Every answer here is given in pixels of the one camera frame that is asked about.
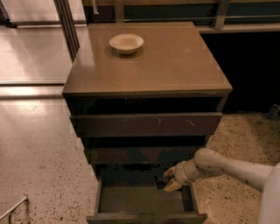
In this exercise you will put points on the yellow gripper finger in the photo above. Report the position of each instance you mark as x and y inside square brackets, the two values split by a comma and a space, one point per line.
[172, 186]
[169, 173]

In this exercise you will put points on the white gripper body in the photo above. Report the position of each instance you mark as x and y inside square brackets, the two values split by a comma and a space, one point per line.
[181, 173]

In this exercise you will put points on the black rxbar chocolate bar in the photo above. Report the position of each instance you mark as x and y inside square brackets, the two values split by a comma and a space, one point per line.
[161, 182]

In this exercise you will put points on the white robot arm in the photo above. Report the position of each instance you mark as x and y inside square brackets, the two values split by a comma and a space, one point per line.
[208, 163]

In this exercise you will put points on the top drawer front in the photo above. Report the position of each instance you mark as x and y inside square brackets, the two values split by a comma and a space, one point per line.
[146, 125]

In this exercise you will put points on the open bottom drawer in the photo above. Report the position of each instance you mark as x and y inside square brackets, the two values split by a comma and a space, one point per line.
[132, 197]

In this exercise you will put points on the middle drawer front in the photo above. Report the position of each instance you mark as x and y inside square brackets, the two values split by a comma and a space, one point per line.
[140, 155]

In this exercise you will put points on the brown drawer cabinet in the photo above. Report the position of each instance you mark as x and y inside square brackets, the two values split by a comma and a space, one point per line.
[172, 72]

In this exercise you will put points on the white ceramic bowl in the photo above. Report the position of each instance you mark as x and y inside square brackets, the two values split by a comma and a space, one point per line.
[126, 44]

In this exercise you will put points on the metal rod on floor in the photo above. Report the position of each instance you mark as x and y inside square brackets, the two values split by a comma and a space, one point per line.
[13, 208]

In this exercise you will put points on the metal railing frame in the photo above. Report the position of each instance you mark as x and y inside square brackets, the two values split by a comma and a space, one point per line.
[213, 13]

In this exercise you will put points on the grey vertical post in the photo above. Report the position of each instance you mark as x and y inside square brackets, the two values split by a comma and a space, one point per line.
[68, 28]

